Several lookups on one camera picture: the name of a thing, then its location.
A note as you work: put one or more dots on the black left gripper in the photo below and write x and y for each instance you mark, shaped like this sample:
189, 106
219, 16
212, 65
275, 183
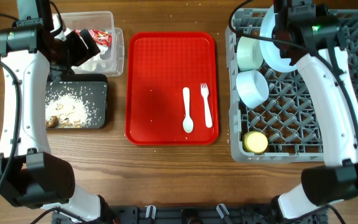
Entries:
82, 51

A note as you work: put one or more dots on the red snack wrapper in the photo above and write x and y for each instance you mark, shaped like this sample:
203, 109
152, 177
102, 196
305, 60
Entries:
101, 38

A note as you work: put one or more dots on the white tissue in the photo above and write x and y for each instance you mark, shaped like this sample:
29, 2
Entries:
95, 64

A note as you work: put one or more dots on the white rice pile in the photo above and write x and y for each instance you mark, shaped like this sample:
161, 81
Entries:
70, 110

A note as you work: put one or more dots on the brown food scrap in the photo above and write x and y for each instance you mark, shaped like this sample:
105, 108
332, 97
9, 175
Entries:
52, 122

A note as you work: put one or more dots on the white plastic fork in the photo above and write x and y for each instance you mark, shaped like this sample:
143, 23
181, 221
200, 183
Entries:
207, 111

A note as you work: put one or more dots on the white plastic spoon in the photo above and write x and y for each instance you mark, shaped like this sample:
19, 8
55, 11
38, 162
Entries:
188, 124

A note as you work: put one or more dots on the pale green bowl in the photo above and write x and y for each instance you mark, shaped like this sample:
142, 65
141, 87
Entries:
249, 55

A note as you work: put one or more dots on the small blue bowl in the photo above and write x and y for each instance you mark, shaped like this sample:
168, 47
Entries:
252, 88

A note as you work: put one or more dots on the light blue plate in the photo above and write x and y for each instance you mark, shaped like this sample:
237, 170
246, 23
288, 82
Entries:
269, 50

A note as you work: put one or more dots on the yellow plastic cup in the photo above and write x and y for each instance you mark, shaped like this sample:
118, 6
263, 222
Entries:
255, 142

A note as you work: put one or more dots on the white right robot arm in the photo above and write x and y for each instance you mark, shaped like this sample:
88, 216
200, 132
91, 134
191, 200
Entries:
314, 41

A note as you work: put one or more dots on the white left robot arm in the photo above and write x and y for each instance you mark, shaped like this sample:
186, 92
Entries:
30, 176

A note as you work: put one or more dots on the black food waste tray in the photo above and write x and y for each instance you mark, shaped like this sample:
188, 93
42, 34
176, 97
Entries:
93, 88

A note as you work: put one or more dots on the blue-grey dishwasher rack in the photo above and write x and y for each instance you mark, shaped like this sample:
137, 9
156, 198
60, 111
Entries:
287, 117

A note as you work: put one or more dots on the clear plastic bin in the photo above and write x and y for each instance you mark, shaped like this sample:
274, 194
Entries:
100, 20

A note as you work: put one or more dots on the red plastic tray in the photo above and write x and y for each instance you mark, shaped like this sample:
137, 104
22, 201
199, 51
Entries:
160, 65

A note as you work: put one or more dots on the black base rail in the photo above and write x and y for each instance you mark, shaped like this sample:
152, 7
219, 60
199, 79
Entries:
247, 214

